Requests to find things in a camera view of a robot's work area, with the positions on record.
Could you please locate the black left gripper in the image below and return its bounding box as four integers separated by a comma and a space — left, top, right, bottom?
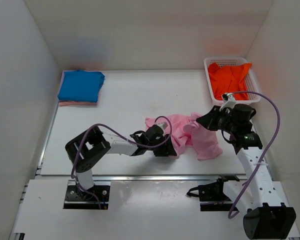
147, 133, 176, 156

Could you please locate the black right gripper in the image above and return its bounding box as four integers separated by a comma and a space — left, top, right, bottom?
196, 106, 237, 134

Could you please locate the pink t shirt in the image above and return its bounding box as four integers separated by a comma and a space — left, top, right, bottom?
144, 112, 223, 161

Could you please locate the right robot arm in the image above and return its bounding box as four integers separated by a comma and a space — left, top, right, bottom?
196, 103, 296, 240

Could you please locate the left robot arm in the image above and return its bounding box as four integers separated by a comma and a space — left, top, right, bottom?
65, 122, 177, 201

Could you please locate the orange t shirt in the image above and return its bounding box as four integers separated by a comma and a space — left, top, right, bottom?
207, 62, 252, 101

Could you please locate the folded blue t shirt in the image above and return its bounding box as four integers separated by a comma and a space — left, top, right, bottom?
57, 70, 105, 103

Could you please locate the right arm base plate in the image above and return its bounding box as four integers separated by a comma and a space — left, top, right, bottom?
186, 175, 240, 212

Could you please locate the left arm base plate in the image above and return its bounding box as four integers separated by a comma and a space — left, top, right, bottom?
63, 181, 111, 210

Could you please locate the aluminium table rail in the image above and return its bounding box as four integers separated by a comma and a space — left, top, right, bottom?
34, 173, 273, 182

